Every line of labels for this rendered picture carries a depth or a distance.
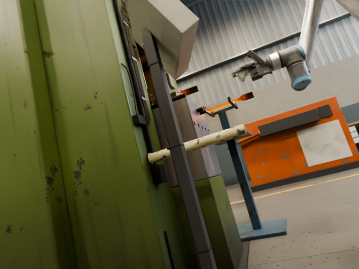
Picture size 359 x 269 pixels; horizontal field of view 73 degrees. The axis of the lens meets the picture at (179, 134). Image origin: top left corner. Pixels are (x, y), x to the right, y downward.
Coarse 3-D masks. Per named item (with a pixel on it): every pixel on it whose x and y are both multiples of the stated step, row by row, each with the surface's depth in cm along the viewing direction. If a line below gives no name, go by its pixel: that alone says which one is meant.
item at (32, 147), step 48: (0, 0) 133; (0, 48) 129; (0, 96) 125; (48, 96) 127; (0, 144) 122; (48, 144) 118; (0, 192) 118; (48, 192) 110; (0, 240) 115; (48, 240) 105
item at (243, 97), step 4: (252, 92) 191; (240, 96) 192; (244, 96) 193; (248, 96) 192; (252, 96) 190; (236, 100) 194; (240, 100) 195; (244, 100) 194; (224, 104) 198; (228, 104) 196; (212, 108) 201; (216, 108) 200
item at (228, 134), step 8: (232, 128) 100; (240, 128) 98; (208, 136) 103; (216, 136) 101; (224, 136) 100; (232, 136) 99; (184, 144) 106; (192, 144) 104; (200, 144) 103; (208, 144) 103; (160, 152) 109; (168, 152) 107; (152, 160) 110; (160, 160) 110
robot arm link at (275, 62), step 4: (276, 52) 132; (268, 56) 135; (272, 56) 131; (276, 56) 130; (272, 60) 130; (276, 60) 130; (272, 64) 131; (276, 64) 130; (280, 64) 130; (272, 68) 134; (276, 68) 132
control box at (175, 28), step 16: (128, 0) 88; (144, 0) 79; (160, 0) 78; (176, 0) 79; (144, 16) 87; (160, 16) 79; (176, 16) 78; (192, 16) 78; (160, 32) 87; (176, 32) 79; (192, 32) 82; (160, 48) 97; (176, 48) 86; (192, 48) 94; (176, 64) 96
